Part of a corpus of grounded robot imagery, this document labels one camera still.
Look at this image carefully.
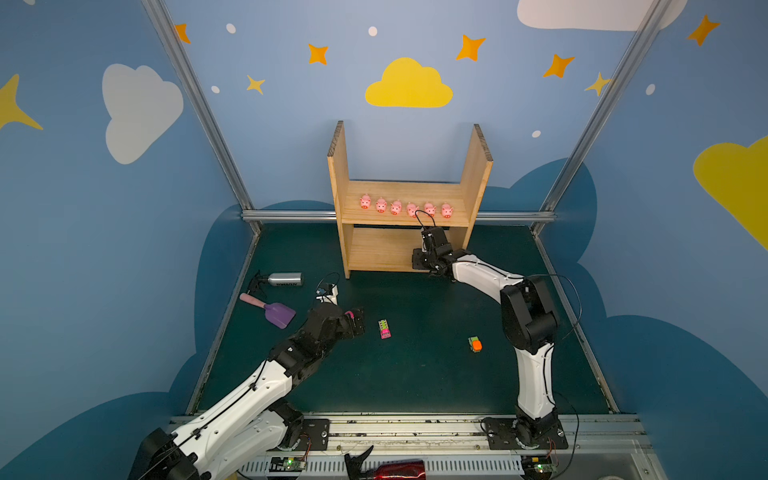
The green circuit board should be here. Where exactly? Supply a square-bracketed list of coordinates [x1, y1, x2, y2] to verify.
[268, 457, 307, 475]
[520, 456, 556, 480]

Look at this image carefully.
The left green circuit board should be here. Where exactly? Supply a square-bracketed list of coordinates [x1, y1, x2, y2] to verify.
[268, 457, 307, 475]

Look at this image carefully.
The purple pink toy shovel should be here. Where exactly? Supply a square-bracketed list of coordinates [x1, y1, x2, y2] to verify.
[239, 293, 296, 329]

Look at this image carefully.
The green orange toy truck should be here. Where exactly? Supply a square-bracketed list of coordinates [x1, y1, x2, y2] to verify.
[468, 336, 483, 353]

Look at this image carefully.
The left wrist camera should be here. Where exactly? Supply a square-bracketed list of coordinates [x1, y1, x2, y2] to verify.
[315, 283, 338, 305]

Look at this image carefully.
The pink striped toy truck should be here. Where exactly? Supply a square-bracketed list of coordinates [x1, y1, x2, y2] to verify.
[377, 319, 392, 340]

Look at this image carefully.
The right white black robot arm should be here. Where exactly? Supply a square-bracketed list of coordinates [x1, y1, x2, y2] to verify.
[412, 226, 560, 438]

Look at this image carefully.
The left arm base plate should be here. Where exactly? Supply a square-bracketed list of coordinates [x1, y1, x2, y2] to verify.
[280, 418, 330, 452]

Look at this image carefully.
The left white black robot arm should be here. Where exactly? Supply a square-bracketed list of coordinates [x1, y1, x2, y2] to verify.
[128, 301, 365, 479]

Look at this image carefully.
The red black clamp tool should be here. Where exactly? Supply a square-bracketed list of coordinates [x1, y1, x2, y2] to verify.
[344, 445, 426, 480]

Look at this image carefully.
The wooden two-tier shelf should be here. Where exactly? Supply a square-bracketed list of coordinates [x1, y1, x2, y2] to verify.
[327, 121, 494, 277]

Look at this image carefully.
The right green circuit board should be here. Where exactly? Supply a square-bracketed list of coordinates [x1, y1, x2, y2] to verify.
[520, 456, 556, 480]

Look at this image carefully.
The silver spray bottle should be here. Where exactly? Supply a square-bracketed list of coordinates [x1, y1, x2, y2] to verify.
[246, 271, 304, 295]

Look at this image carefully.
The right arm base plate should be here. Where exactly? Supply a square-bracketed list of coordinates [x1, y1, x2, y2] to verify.
[480, 415, 569, 450]

